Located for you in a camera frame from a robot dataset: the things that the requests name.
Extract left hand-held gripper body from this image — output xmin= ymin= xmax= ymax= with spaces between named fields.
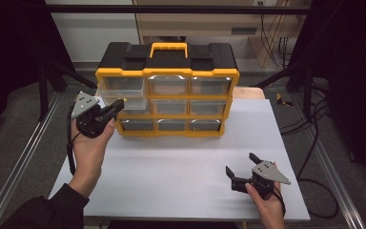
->
xmin=71 ymin=91 xmax=115 ymax=138

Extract aluminium rail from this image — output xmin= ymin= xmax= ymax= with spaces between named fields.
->
xmin=0 ymin=92 xmax=61 ymax=229
xmin=290 ymin=94 xmax=366 ymax=229

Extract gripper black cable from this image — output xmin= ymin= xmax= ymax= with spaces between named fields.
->
xmin=272 ymin=185 xmax=288 ymax=218
xmin=66 ymin=106 xmax=78 ymax=177

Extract person's right hand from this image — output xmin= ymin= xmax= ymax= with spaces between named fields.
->
xmin=245 ymin=180 xmax=286 ymax=225

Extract yellow carrying handle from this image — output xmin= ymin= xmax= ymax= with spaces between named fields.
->
xmin=149 ymin=42 xmax=189 ymax=59

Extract grid of clear drawers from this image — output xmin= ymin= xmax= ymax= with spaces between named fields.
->
xmin=120 ymin=75 xmax=233 ymax=132

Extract clear plastic drawer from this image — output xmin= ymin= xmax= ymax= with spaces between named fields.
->
xmin=95 ymin=76 xmax=149 ymax=112

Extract person's left hand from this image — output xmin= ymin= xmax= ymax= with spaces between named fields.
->
xmin=67 ymin=117 xmax=117 ymax=197

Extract wooden board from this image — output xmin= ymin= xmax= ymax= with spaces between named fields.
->
xmin=232 ymin=86 xmax=265 ymax=100

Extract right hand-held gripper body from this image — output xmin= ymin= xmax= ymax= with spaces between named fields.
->
xmin=230 ymin=160 xmax=292 ymax=200

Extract black floor cable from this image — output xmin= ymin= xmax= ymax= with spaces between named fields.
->
xmin=279 ymin=80 xmax=341 ymax=220

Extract black horizontal frame bar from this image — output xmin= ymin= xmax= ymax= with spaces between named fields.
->
xmin=44 ymin=4 xmax=313 ymax=15

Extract yellow and black organizer cabinet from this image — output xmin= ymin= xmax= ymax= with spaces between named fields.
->
xmin=94 ymin=41 xmax=241 ymax=138

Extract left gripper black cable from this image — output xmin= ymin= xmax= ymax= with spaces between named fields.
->
xmin=66 ymin=106 xmax=78 ymax=177

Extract black metal stand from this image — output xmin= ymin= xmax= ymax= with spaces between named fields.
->
xmin=252 ymin=63 xmax=315 ymax=122
xmin=37 ymin=60 xmax=98 ymax=122

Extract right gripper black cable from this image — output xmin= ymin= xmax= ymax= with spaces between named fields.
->
xmin=272 ymin=185 xmax=288 ymax=218

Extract black curtain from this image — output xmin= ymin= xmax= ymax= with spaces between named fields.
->
xmin=285 ymin=0 xmax=366 ymax=192
xmin=0 ymin=0 xmax=75 ymax=144

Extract dark grey desk handle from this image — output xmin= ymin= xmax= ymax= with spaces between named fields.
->
xmin=231 ymin=27 xmax=258 ymax=35

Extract hanging black cables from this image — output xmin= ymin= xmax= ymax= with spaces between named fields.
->
xmin=259 ymin=13 xmax=301 ymax=70

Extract black and yellow striped tape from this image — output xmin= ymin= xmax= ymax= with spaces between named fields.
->
xmin=275 ymin=93 xmax=294 ymax=108

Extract white panel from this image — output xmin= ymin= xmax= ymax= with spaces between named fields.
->
xmin=44 ymin=0 xmax=141 ymax=63

